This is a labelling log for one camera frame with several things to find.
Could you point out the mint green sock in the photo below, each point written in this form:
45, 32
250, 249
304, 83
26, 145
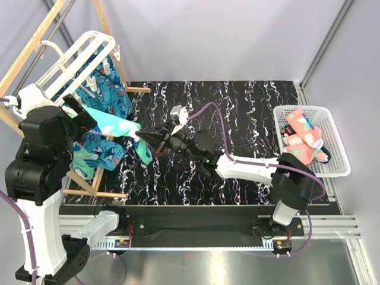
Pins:
113, 126
84, 163

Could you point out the white plastic clip hanger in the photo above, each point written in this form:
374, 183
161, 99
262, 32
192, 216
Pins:
74, 66

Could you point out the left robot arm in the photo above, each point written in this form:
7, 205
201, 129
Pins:
34, 191

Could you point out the white cable duct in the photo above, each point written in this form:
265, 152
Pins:
112, 244

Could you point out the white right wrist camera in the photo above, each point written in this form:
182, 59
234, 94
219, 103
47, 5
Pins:
179, 117

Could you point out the blue sea-print sock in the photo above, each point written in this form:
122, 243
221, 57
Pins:
110, 97

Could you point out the metal hanging rod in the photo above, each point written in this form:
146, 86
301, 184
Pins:
59, 27

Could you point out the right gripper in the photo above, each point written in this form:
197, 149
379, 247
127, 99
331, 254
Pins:
158, 136

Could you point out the wooden drying rack frame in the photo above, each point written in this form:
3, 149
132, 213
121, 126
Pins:
12, 121

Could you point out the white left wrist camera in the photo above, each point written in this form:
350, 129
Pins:
27, 99

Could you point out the coral pink sock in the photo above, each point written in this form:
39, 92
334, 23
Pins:
304, 128
297, 147

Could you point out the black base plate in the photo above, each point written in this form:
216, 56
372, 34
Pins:
226, 224

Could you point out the white plastic basket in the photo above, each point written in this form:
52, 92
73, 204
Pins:
338, 165

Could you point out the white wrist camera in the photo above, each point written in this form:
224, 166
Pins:
179, 117
27, 99

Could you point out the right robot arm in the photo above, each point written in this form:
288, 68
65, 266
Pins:
290, 182

